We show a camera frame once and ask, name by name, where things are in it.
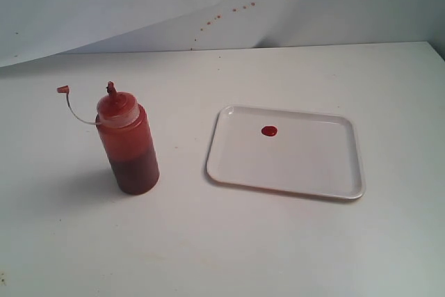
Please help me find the red sauce squeeze bottle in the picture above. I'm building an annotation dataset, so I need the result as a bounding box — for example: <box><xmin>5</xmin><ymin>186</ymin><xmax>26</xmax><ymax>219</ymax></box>
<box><xmin>57</xmin><ymin>81</ymin><xmax>160</xmax><ymax>195</ymax></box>

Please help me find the red sauce blob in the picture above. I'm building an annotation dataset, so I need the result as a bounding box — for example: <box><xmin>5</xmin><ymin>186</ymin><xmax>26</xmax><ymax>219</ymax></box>
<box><xmin>261</xmin><ymin>125</ymin><xmax>277</xmax><ymax>137</ymax></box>

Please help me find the white rectangular plastic tray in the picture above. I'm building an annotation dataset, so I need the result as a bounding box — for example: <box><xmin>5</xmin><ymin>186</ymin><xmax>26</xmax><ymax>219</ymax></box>
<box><xmin>206</xmin><ymin>105</ymin><xmax>366</xmax><ymax>201</ymax></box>

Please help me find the white paper backdrop sheet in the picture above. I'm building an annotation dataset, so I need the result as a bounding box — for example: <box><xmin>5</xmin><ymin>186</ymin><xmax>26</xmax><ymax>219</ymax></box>
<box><xmin>0</xmin><ymin>0</ymin><xmax>265</xmax><ymax>67</ymax></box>

